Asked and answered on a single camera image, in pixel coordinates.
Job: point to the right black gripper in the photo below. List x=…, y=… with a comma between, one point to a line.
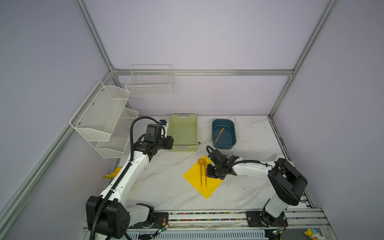
x=209, y=173

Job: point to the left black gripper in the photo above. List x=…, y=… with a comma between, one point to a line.
x=169, y=140

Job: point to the orange plastic spoon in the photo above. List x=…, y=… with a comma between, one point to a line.
x=203, y=168

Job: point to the light green plastic basket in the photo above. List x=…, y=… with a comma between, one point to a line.
x=184, y=130

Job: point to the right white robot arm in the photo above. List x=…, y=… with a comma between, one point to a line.
x=289, y=184

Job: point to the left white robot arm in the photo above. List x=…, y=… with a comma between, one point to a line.
x=107, y=214

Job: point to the teal plastic tray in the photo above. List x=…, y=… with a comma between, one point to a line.
x=228, y=139

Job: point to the yellow banana toy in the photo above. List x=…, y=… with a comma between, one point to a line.
x=113, y=174

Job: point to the white two-tier mesh shelf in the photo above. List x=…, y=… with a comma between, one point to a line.
x=104, y=120

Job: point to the small yellow toy figure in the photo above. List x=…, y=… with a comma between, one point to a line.
x=314, y=235

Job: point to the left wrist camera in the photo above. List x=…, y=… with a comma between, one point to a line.
x=164, y=126

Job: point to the white wire wall basket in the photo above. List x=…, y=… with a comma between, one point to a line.
x=150, y=80

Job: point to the aluminium cage frame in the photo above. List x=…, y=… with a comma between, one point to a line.
x=19, y=201

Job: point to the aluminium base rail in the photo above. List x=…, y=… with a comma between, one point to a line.
x=229, y=225

